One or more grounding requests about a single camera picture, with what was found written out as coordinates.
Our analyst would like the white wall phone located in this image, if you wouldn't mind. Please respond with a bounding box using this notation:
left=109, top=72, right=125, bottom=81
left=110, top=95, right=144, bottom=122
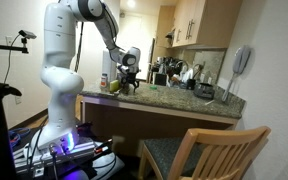
left=221, top=44, right=252, bottom=103

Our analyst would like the small bottle with red cap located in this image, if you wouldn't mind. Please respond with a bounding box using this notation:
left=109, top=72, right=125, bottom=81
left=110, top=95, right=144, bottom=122
left=100, top=73, right=109, bottom=90

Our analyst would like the chrome kitchen faucet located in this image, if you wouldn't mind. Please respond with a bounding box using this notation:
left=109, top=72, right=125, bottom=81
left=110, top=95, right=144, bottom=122
left=174, top=59, right=190, bottom=74

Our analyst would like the wooden chair with grey seat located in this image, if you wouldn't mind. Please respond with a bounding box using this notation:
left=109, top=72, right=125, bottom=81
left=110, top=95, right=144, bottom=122
left=137, top=125, right=272, bottom=180

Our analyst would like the black toaster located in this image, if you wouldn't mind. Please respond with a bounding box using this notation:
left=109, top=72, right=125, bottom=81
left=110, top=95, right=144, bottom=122
left=193, top=82, right=216, bottom=100

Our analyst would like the white paper towel roll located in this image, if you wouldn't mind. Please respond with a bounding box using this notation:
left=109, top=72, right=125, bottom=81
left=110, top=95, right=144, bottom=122
left=101, top=49, right=118, bottom=83

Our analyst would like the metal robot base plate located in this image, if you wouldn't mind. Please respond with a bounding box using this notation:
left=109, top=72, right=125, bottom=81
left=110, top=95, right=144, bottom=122
left=12, top=136, right=118, bottom=178

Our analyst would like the small grey camera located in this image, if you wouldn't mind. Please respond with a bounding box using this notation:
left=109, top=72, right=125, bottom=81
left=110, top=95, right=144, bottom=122
left=18, top=29, right=38, bottom=40

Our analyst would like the black square box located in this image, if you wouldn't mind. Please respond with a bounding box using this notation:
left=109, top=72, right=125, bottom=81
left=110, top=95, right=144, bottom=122
left=153, top=72, right=168, bottom=87

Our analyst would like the black mug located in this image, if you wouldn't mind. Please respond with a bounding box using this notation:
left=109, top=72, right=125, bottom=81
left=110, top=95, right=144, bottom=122
left=186, top=78, right=197, bottom=91

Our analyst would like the black camera boom bar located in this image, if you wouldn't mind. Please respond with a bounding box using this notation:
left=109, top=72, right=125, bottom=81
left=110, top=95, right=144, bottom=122
left=0, top=44, right=30, bottom=54

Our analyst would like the beige wall cabinet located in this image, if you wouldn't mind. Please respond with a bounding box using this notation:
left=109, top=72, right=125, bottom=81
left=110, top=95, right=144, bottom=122
left=172, top=0, right=244, bottom=50

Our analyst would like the yellow sponge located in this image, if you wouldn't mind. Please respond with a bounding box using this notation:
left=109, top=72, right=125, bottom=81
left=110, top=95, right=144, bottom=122
left=109, top=79, right=121, bottom=93

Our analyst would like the blue cable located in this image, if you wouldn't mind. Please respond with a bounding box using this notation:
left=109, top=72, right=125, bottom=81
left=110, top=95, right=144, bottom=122
left=0, top=127, right=32, bottom=158

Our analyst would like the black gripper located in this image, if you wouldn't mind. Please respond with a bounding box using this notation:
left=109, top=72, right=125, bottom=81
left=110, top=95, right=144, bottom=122
left=120, top=70, right=141, bottom=95

